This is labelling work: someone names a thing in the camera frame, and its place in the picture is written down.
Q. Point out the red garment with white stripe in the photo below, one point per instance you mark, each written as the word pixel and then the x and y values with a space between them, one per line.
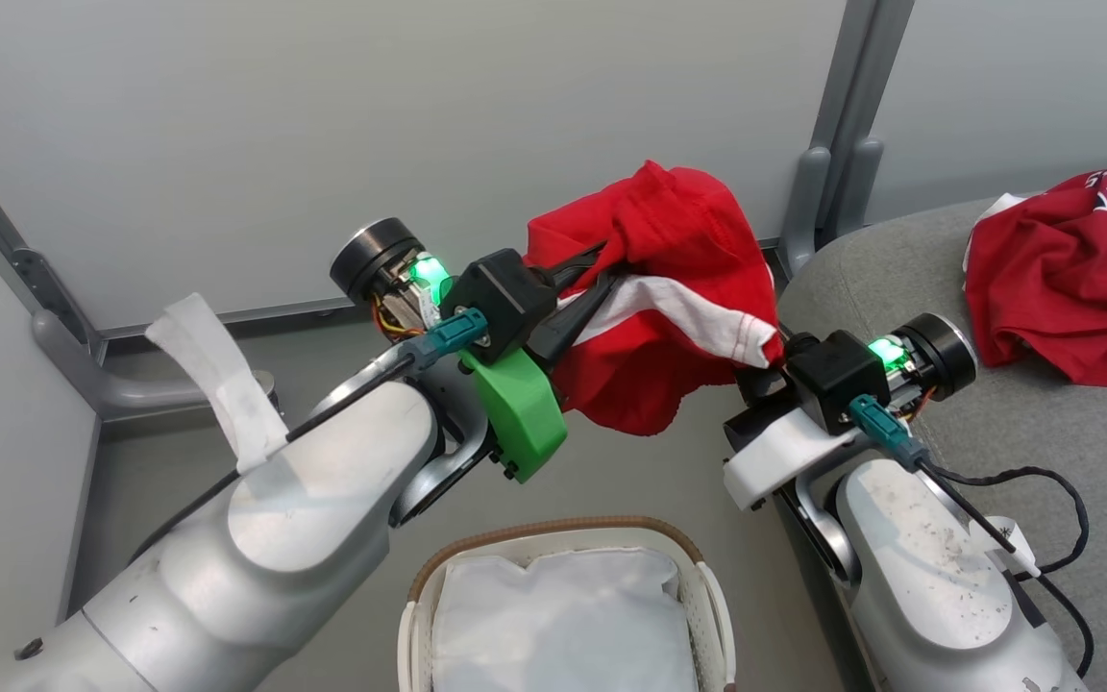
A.
pixel 669 221

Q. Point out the grey partition corner post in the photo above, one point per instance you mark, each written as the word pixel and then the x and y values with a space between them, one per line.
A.
pixel 25 259

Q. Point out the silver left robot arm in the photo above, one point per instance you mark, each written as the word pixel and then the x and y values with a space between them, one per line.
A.
pixel 227 577

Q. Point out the grey partition post with feet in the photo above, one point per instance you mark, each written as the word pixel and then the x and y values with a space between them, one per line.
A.
pixel 827 183

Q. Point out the grey partition foot bar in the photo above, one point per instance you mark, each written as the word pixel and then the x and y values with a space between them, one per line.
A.
pixel 131 389

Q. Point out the white tape strip small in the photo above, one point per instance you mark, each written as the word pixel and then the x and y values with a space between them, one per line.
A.
pixel 1013 543

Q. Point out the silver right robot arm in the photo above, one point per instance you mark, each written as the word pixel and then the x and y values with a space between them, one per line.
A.
pixel 928 577

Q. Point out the white tape strip long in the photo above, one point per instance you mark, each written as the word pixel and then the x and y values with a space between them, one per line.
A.
pixel 217 375

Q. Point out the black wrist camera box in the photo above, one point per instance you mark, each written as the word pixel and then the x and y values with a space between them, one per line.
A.
pixel 832 375
pixel 505 293

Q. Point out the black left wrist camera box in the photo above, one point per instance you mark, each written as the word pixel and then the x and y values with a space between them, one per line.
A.
pixel 505 293

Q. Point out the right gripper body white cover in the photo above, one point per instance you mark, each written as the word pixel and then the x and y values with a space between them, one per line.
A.
pixel 774 452

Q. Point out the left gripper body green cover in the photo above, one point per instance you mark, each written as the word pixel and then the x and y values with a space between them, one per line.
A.
pixel 520 413

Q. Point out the grey partition bottom rail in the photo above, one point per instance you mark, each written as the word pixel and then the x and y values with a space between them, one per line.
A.
pixel 275 315

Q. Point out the red jersey with number print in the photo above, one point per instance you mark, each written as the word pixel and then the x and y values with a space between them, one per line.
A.
pixel 1063 279

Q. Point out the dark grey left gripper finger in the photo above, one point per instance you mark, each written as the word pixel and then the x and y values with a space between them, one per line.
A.
pixel 578 261
pixel 578 322

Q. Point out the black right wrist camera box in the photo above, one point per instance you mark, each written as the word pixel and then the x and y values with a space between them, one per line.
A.
pixel 832 375

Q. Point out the white woven laundry basket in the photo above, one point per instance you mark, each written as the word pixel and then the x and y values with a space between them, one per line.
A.
pixel 717 615

